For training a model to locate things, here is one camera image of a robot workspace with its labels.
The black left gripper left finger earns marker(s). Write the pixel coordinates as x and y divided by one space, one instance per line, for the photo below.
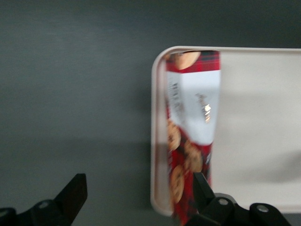
70 195

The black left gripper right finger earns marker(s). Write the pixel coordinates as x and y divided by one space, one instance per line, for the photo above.
211 207

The red cookie box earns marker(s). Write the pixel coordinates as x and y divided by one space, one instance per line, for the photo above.
200 99

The cream plastic tray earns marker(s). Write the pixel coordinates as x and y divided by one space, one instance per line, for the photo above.
254 117

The dark grey table mat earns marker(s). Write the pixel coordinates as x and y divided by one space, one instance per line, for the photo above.
70 94

